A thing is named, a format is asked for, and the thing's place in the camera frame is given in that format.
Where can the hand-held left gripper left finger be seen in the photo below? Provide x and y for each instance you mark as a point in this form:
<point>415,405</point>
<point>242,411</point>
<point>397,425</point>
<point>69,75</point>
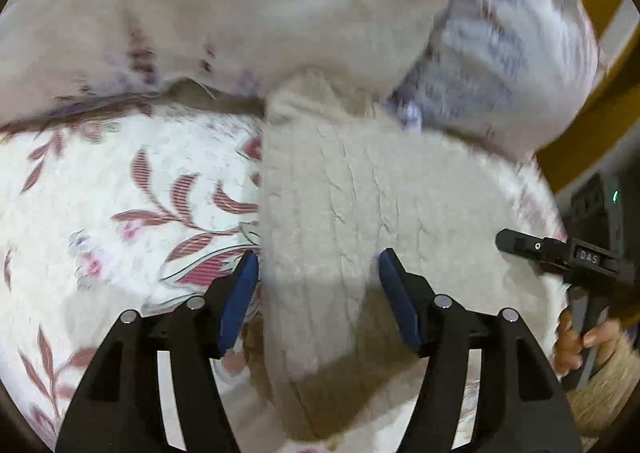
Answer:
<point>239,305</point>

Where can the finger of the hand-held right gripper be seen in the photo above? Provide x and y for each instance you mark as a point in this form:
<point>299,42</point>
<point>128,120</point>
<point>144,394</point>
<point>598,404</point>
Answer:
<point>537,247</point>

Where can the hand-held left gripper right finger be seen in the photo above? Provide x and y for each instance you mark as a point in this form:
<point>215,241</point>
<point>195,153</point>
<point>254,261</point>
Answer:
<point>400,305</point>

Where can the cream knitted sweater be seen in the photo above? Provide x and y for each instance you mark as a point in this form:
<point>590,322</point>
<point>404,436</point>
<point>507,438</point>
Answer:
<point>325,193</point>

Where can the person's right forearm beige sleeve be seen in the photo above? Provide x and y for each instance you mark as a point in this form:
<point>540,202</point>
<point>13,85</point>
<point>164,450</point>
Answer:
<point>600,400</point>

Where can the person's right hand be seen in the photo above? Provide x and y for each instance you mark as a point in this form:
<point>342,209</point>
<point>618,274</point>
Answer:
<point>567,348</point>

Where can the floral bed sheet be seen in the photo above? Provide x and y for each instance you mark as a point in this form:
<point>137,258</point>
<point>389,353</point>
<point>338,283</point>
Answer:
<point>100,233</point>

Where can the white lilac striped pillow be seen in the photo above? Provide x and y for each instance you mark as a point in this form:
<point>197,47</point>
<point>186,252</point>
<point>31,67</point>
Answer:
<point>500,58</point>

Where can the beige floral quilt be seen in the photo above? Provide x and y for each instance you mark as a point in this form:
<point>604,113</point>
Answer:
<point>250,8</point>

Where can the yellow wooden frame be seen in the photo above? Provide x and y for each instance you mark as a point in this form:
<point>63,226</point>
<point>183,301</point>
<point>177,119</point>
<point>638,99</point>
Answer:
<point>585,133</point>

